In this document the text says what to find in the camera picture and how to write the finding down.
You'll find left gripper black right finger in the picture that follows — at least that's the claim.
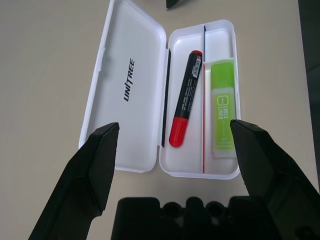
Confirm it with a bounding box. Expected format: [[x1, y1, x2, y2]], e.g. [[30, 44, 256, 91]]
[[229, 119, 320, 240]]

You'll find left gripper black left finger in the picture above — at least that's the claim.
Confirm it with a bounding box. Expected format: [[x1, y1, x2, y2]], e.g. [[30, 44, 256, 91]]
[[27, 122, 120, 240]]

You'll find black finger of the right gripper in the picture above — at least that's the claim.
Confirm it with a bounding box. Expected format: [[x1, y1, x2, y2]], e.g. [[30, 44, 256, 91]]
[[165, 0, 191, 10]]

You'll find white plastic pencil case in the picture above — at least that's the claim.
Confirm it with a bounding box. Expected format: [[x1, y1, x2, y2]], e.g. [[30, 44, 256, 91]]
[[78, 0, 242, 180]]

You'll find green highlighter pen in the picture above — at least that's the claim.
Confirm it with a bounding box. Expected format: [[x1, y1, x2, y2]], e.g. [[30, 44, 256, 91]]
[[209, 61, 238, 159]]

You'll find black marker with red cap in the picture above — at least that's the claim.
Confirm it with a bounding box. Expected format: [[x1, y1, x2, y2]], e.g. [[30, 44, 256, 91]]
[[169, 49, 203, 148]]

